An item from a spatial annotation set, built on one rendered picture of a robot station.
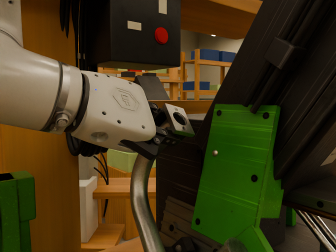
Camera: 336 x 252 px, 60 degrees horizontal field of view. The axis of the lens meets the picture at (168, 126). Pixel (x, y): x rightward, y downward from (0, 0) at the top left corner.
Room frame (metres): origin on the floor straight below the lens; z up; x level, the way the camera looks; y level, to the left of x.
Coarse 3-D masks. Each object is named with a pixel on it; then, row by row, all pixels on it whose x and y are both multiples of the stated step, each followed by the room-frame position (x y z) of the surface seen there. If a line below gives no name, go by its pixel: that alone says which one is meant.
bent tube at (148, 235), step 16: (176, 112) 0.45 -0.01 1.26; (176, 128) 0.42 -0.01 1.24; (160, 144) 0.45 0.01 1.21; (144, 160) 0.47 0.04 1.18; (144, 176) 0.47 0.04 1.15; (144, 192) 0.47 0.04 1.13; (144, 208) 0.45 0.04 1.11; (144, 224) 0.43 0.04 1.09; (144, 240) 0.41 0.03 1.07; (160, 240) 0.42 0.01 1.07
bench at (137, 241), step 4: (132, 240) 0.79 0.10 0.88; (136, 240) 0.79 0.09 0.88; (140, 240) 0.79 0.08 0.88; (120, 244) 0.77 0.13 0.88; (124, 244) 0.77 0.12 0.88; (128, 244) 0.77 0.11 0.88; (132, 244) 0.77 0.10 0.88; (136, 244) 0.77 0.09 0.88; (140, 244) 0.77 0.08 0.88; (108, 248) 0.75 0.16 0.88; (112, 248) 0.75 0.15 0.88; (116, 248) 0.75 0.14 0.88; (120, 248) 0.75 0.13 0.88; (124, 248) 0.75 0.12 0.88; (128, 248) 0.75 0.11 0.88; (132, 248) 0.75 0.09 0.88; (136, 248) 0.75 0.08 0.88; (140, 248) 0.75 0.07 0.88
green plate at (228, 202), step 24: (216, 120) 0.48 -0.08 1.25; (240, 120) 0.44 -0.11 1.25; (264, 120) 0.41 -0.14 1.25; (216, 144) 0.46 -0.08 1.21; (240, 144) 0.43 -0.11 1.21; (264, 144) 0.40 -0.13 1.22; (216, 168) 0.45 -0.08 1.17; (240, 168) 0.41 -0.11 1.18; (264, 168) 0.39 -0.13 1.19; (216, 192) 0.44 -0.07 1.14; (240, 192) 0.40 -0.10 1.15; (264, 192) 0.39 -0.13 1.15; (216, 216) 0.42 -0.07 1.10; (240, 216) 0.39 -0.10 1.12; (264, 216) 0.41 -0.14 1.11; (216, 240) 0.41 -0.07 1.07
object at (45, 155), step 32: (32, 0) 0.56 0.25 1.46; (32, 32) 0.56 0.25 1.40; (64, 32) 0.60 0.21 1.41; (0, 128) 0.54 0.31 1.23; (0, 160) 0.56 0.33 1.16; (32, 160) 0.55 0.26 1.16; (64, 160) 0.59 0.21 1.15; (64, 192) 0.59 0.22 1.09; (32, 224) 0.55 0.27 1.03; (64, 224) 0.59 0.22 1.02
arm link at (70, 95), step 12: (72, 72) 0.33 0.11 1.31; (60, 84) 0.31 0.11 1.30; (72, 84) 0.32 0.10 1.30; (60, 96) 0.31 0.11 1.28; (72, 96) 0.32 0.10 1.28; (60, 108) 0.31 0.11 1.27; (72, 108) 0.32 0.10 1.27; (48, 120) 0.31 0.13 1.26; (60, 120) 0.31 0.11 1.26; (72, 120) 0.34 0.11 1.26; (60, 132) 0.34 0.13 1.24
